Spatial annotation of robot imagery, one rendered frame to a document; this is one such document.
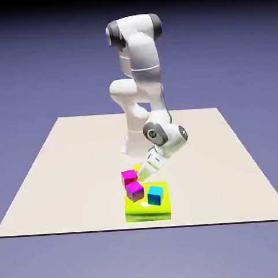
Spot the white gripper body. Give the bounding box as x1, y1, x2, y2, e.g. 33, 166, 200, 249
136, 160, 165, 183

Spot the small magenta cube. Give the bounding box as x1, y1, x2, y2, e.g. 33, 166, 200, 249
121, 169, 139, 186

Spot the small purple cube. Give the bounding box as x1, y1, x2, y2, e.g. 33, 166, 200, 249
125, 180, 145, 203

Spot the small cyan cube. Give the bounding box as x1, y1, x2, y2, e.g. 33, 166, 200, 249
146, 184, 165, 207

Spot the large lime green box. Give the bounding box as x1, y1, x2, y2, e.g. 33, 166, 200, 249
123, 180, 173, 223

